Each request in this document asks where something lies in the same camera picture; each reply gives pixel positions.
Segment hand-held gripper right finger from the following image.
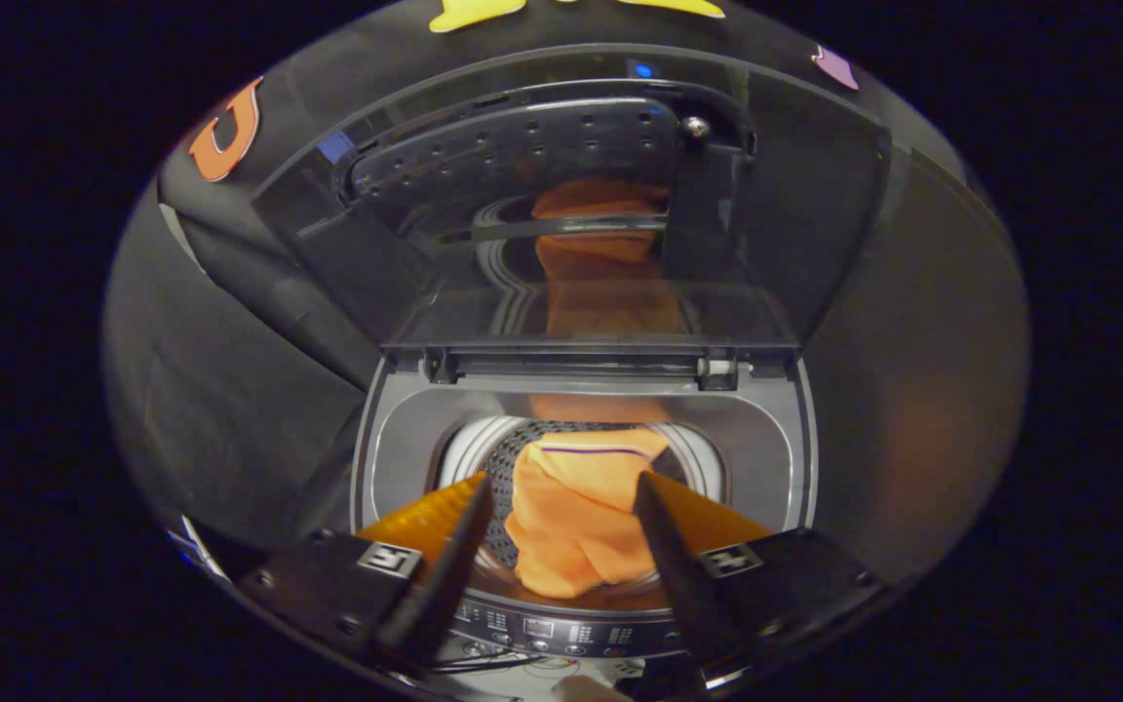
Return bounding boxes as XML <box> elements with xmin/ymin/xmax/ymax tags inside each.
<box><xmin>633</xmin><ymin>471</ymin><xmax>889</xmax><ymax>683</ymax></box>

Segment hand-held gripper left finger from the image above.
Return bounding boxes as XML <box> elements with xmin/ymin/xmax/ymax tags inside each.
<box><xmin>238</xmin><ymin>475</ymin><xmax>496</xmax><ymax>674</ymax></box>

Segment orange polo shirt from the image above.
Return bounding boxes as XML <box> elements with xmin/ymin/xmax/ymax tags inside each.
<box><xmin>503</xmin><ymin>429</ymin><xmax>672</xmax><ymax>601</ymax></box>

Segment dark glass washing machine lid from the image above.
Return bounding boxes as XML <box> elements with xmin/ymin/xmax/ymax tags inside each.
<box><xmin>252</xmin><ymin>44</ymin><xmax>894</xmax><ymax>354</ymax></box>

